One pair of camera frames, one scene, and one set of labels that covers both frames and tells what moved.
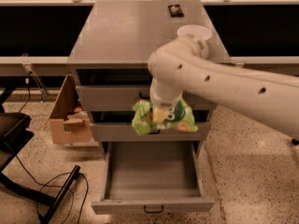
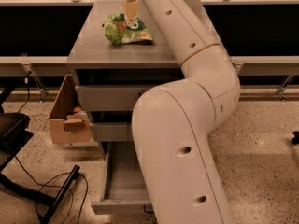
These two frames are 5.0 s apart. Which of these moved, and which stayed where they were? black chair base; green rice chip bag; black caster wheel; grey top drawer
Moved: green rice chip bag
Stayed: black chair base; black caster wheel; grey top drawer
